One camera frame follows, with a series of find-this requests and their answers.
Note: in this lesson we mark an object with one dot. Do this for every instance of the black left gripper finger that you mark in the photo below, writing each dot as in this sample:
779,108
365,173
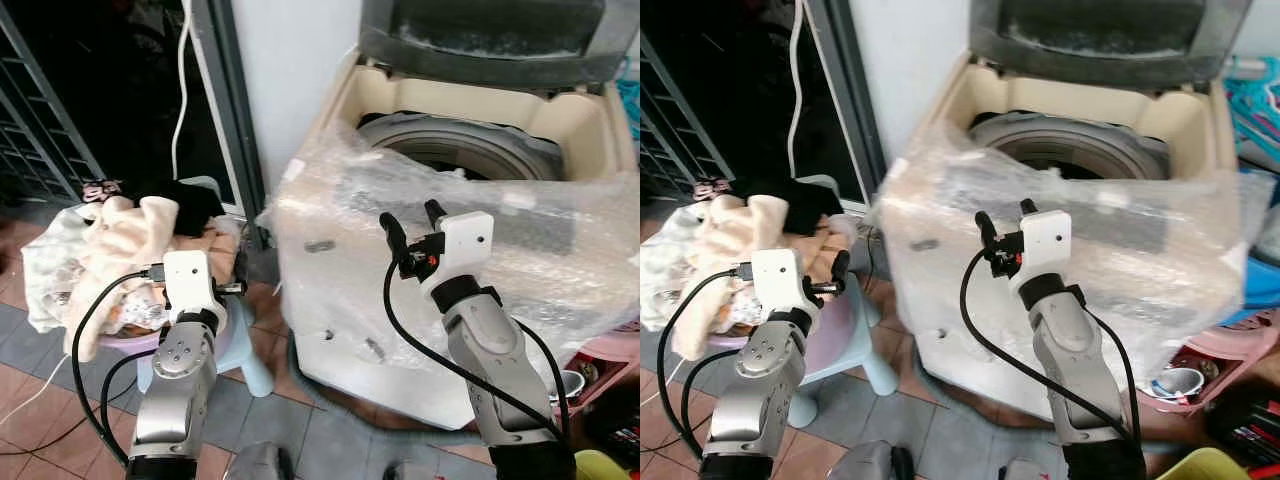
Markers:
842,266

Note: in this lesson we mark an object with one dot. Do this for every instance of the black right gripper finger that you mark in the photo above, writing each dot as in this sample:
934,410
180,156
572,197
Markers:
435,216
1027,208
986,230
393,232

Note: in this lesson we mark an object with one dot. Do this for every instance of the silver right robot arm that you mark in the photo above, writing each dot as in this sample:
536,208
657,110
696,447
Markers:
1068,350
490,350

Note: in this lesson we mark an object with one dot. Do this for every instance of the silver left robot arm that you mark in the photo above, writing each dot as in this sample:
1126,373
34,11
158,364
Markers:
178,385
762,385

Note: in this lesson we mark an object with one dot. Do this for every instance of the grey washing machine drum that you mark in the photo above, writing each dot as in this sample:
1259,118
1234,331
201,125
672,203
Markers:
1070,145
450,145

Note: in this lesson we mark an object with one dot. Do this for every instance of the cream top-load washing machine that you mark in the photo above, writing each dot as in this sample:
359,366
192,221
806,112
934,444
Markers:
350,390
960,380

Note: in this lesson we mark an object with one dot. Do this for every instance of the grey washing machine lid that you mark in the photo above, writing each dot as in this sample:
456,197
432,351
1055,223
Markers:
1100,35
480,35

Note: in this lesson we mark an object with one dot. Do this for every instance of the lavender plastic stool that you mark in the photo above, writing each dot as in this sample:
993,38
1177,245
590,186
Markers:
248,345
855,335

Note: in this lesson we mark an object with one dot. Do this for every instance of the clear bubble wrap sheet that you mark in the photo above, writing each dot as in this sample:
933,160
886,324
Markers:
1160,270
330,230

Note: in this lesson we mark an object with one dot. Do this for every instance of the black garment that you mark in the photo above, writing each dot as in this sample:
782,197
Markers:
185,205
800,205

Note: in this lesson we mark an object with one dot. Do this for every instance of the orange patterned garment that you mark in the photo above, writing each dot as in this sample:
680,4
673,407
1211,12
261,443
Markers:
140,315
738,315

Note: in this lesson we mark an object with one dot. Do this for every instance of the cream fleece towel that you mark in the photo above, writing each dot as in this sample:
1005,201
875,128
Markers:
120,240
725,240

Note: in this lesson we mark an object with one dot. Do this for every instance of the pink black patterned cloth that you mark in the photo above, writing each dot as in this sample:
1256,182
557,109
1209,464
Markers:
100,190
712,188

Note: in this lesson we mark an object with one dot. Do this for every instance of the white cloth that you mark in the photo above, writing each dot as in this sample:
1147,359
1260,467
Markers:
48,270
660,270

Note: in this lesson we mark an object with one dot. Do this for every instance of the grey left robot leg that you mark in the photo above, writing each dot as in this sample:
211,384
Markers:
870,463

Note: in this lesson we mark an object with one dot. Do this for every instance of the grey robot leg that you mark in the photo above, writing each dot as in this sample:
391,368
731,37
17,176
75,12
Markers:
1022,471
405,472
870,463

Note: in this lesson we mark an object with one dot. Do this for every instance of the steel cup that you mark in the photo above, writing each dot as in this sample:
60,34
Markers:
566,385
1178,382

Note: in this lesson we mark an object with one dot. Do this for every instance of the pink plastic basket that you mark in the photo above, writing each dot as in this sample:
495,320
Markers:
1240,345
610,348

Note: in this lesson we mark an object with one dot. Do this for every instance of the grey right robot leg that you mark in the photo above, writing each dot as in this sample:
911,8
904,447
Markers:
405,472
1022,471

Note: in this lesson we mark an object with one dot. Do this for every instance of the grey window grille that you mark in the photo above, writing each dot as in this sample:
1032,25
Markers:
660,130
30,120

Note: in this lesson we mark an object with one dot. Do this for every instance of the blue plastic tub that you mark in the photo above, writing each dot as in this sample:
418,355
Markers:
1265,290

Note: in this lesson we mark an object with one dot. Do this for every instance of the black crate with red items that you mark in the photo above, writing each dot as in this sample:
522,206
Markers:
615,430
1245,425

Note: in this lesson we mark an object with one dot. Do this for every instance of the yellow plastic container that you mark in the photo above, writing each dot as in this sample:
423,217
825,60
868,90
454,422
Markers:
1215,466
600,467

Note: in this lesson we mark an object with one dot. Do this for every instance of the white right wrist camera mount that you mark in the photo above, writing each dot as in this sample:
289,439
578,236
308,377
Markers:
1045,240
464,240

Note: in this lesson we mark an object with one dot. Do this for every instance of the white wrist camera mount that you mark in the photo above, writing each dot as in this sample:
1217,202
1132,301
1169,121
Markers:
777,275
464,240
1045,240
187,277

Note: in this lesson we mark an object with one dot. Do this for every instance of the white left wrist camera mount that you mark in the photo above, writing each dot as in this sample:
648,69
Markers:
187,277
777,275

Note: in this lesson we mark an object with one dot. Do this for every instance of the grey door frame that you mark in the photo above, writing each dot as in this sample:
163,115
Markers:
235,120
850,120

